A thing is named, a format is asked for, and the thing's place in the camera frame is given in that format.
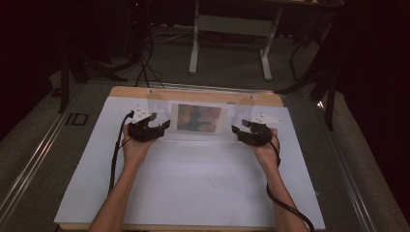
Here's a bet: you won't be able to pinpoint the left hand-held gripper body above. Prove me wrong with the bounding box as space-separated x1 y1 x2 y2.
128 105 162 143

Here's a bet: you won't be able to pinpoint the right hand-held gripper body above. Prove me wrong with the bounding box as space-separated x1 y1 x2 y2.
241 112 282 148

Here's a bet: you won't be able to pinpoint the photo card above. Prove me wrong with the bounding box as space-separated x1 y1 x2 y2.
169 101 229 135

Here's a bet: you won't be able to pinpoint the clear acrylic photo frame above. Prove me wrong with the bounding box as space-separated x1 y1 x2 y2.
146 89 258 143

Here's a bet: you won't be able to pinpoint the person's left hand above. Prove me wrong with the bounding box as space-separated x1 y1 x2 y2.
120 125 158 169

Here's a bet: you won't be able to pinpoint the person's right hand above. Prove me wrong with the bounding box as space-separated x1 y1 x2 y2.
251 128 280 172

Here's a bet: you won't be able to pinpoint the white table mat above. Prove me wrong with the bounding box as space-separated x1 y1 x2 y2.
53 96 327 231

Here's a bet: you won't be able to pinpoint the black metal stand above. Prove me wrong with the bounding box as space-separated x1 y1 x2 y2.
275 18 342 131
57 47 129 114

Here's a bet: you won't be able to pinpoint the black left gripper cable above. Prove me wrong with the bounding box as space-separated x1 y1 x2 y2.
107 109 135 195

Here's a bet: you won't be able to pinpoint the black floor cables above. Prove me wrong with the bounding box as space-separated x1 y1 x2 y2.
133 38 166 89

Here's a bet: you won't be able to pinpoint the white floor cable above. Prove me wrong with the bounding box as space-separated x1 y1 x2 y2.
150 24 195 44

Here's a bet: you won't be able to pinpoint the white metal desk frame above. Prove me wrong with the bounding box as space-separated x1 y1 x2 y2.
188 0 345 82

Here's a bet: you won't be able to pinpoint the aluminium floor rail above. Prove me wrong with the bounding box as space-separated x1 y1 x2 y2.
0 84 85 220
313 100 379 232

